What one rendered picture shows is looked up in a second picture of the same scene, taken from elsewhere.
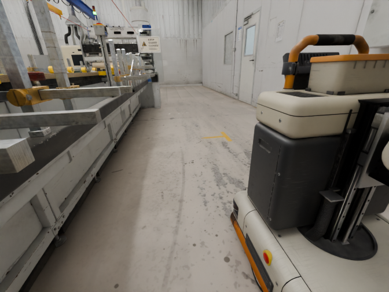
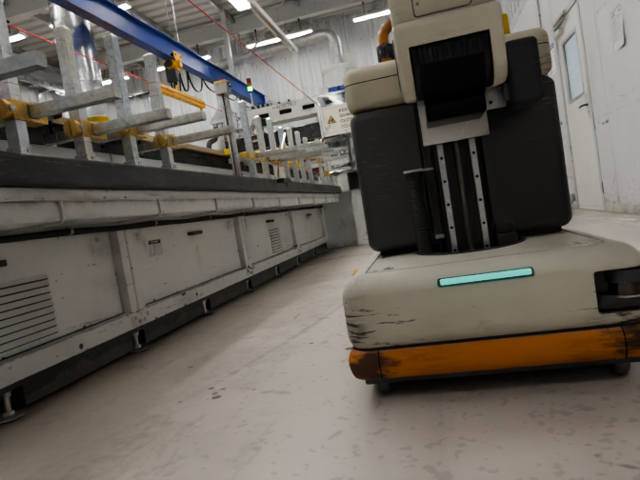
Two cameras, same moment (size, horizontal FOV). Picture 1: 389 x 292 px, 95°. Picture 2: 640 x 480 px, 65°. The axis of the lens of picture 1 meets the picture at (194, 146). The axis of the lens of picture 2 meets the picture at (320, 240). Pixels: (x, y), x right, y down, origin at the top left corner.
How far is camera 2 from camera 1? 1.18 m
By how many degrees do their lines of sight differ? 29
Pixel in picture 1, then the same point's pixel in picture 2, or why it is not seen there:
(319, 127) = (377, 92)
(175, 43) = not seen: hidden behind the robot
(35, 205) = (118, 277)
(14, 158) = (114, 90)
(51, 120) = (138, 119)
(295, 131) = (350, 102)
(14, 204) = (105, 209)
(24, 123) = (121, 123)
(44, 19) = (151, 71)
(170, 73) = not seen: hidden behind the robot
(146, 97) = (341, 224)
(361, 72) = not seen: hidden behind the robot
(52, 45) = (156, 93)
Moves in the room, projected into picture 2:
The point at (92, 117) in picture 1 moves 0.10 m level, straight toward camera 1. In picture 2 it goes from (164, 112) to (158, 104)
